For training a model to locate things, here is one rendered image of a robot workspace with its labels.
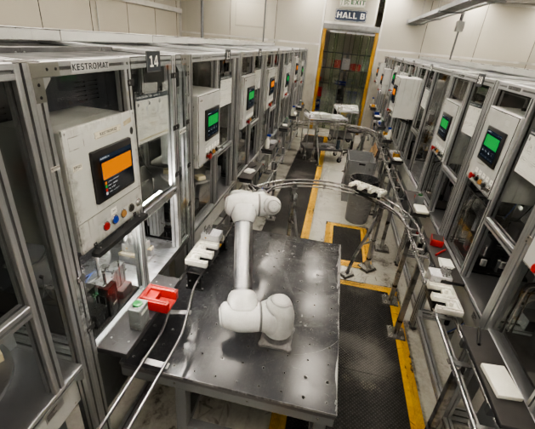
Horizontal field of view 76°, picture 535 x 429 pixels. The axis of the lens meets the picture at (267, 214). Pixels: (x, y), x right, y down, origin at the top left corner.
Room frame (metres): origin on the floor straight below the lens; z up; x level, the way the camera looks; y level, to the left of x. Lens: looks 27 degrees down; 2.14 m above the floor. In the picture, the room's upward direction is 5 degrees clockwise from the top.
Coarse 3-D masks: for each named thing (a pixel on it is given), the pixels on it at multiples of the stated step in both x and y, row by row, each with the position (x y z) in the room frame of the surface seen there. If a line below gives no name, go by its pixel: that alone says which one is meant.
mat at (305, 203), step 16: (304, 160) 6.79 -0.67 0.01; (320, 160) 6.88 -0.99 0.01; (288, 176) 5.76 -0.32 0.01; (304, 176) 5.83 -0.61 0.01; (320, 176) 5.93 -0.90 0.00; (288, 192) 5.03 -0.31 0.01; (304, 192) 5.09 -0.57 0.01; (288, 208) 4.46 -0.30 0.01; (304, 208) 4.52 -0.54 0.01; (272, 224) 3.93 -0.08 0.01; (304, 224) 4.02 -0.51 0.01
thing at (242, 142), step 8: (256, 56) 3.76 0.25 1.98; (248, 64) 3.47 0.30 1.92; (256, 64) 3.78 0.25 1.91; (248, 72) 3.48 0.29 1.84; (256, 72) 3.77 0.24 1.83; (256, 80) 3.80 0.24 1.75; (256, 88) 3.82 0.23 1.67; (256, 96) 3.87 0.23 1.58; (256, 104) 3.90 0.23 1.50; (256, 112) 3.93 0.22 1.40; (240, 136) 3.29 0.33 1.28; (240, 144) 3.30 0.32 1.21; (240, 152) 3.32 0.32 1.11; (240, 160) 3.33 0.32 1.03; (240, 168) 3.35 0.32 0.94
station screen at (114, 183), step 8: (112, 152) 1.25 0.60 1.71; (120, 152) 1.29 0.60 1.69; (104, 160) 1.19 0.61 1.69; (128, 168) 1.34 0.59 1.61; (112, 176) 1.23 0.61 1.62; (120, 176) 1.27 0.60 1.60; (128, 176) 1.33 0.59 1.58; (104, 184) 1.17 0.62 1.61; (112, 184) 1.22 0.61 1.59; (120, 184) 1.27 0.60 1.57; (104, 192) 1.17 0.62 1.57; (112, 192) 1.21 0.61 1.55
